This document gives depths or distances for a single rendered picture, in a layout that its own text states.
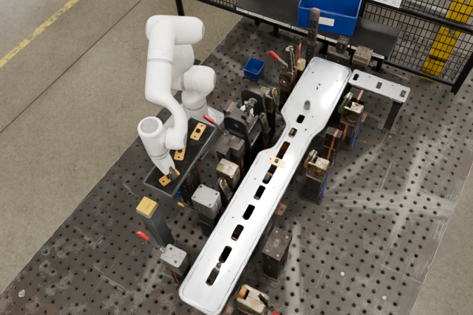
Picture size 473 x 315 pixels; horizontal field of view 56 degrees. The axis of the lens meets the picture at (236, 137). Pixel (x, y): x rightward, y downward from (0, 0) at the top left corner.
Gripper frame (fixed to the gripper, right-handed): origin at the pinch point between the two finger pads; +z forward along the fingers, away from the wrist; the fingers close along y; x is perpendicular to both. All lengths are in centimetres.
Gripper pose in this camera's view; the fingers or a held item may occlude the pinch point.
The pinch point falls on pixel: (166, 170)
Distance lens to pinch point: 178.9
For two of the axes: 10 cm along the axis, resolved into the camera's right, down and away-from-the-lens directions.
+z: 0.5, 5.3, 8.4
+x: 7.5, -5.8, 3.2
